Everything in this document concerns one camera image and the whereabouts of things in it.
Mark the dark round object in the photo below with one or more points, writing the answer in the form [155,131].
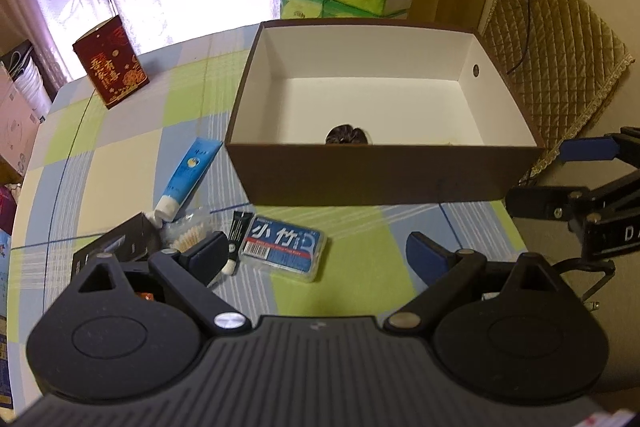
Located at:
[347,136]

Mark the small black tube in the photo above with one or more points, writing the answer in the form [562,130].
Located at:
[237,232]

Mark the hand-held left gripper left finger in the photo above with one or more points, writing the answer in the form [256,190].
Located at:
[207,253]

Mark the bag of cotton swabs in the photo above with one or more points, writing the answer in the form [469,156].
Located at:
[185,234]

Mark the pink and white cardboard box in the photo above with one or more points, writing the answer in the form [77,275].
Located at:
[17,127]

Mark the black carton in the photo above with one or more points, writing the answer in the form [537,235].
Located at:
[120,242]

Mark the stack of white buckets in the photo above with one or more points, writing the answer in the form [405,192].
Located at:
[32,82]

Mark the red and gold gift box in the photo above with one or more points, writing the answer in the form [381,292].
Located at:
[112,67]

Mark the gold quilted chair cushion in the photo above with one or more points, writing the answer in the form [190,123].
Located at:
[555,57]

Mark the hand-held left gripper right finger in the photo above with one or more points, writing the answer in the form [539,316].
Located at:
[425,253]

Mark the brown cardboard box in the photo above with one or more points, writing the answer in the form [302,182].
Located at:
[380,172]

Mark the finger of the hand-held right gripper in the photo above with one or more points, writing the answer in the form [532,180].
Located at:
[587,149]
[537,203]

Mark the clear case with blue label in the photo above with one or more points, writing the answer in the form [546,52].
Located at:
[282,247]

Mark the blue squeeze tube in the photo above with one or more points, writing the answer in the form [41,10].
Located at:
[187,172]

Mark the checked desktop tablecloth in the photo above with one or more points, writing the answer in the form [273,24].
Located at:
[125,167]

